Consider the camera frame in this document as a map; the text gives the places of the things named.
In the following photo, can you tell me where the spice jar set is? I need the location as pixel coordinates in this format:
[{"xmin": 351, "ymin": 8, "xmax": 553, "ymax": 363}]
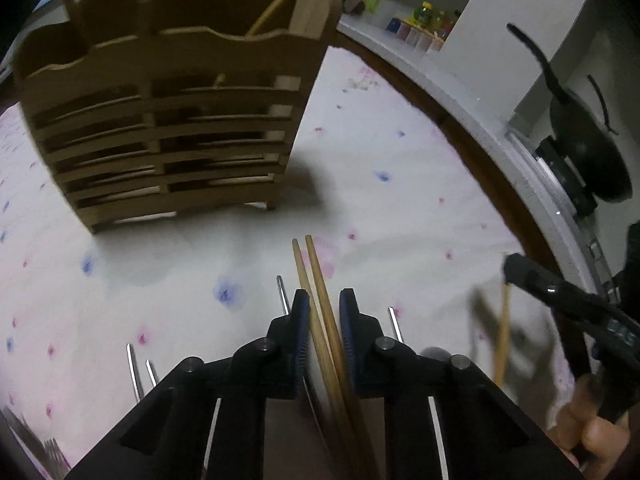
[{"xmin": 387, "ymin": 16, "xmax": 447, "ymax": 54}]

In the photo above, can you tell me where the wooden utensil holder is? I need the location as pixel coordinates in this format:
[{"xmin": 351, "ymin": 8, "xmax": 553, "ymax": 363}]
[{"xmin": 12, "ymin": 0, "xmax": 346, "ymax": 234}]

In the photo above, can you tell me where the black wok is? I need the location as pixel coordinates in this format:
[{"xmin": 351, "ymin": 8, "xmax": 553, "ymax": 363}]
[{"xmin": 506, "ymin": 22, "xmax": 634, "ymax": 206}]

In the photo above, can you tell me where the white stone countertop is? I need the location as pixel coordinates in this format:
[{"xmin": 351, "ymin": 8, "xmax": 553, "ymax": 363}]
[{"xmin": 336, "ymin": 12, "xmax": 618, "ymax": 291}]

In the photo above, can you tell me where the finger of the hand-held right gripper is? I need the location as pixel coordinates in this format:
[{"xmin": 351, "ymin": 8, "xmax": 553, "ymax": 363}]
[{"xmin": 503, "ymin": 253, "xmax": 603, "ymax": 322}]

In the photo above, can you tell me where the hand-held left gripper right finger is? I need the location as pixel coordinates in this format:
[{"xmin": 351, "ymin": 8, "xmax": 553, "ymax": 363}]
[{"xmin": 339, "ymin": 287, "xmax": 586, "ymax": 480}]

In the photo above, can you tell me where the floral white tablecloth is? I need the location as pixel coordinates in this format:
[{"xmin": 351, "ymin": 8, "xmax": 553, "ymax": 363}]
[{"xmin": 0, "ymin": 45, "xmax": 576, "ymax": 480}]

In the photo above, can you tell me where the person's right hand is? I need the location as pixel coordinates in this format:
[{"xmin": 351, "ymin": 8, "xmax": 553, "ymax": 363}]
[{"xmin": 547, "ymin": 375, "xmax": 638, "ymax": 480}]

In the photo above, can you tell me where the gas stove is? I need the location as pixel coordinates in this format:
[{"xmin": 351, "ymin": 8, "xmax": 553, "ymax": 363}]
[{"xmin": 505, "ymin": 127, "xmax": 618, "ymax": 293}]

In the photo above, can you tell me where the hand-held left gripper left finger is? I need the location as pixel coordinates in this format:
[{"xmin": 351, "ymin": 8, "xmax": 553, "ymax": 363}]
[{"xmin": 65, "ymin": 288, "xmax": 312, "ymax": 480}]

